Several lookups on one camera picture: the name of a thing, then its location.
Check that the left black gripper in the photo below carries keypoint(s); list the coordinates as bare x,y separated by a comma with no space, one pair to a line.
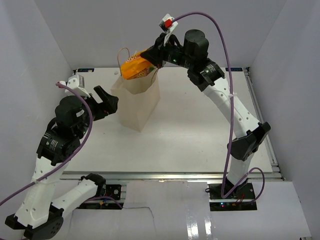
109,105

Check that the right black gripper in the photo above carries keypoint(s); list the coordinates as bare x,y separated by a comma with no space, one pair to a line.
155,54

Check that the orange snack pack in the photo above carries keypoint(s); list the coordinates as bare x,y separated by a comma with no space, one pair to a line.
136,67

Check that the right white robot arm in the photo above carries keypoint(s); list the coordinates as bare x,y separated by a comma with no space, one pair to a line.
247,133

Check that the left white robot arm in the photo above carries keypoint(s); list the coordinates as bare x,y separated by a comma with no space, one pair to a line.
40,217

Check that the beige paper bag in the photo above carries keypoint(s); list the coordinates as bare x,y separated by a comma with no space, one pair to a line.
137,99

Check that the left blue table label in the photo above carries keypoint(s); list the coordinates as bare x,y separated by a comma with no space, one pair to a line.
85,70

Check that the blue table label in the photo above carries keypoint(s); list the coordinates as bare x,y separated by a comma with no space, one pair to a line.
85,70
234,69

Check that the right blue table label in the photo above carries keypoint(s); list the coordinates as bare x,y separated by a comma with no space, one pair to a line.
234,69

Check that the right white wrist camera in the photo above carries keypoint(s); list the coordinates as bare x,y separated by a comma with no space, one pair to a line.
168,25

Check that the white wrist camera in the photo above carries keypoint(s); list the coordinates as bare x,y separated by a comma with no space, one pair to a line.
168,25
77,84

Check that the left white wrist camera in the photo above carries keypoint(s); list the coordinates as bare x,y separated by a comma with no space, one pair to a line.
77,84

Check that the aluminium front rail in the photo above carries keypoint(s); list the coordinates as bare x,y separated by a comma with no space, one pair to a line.
72,175

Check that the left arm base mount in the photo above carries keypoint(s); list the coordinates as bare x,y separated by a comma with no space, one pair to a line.
113,199

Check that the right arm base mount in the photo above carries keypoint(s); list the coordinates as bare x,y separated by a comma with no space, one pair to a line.
241,200

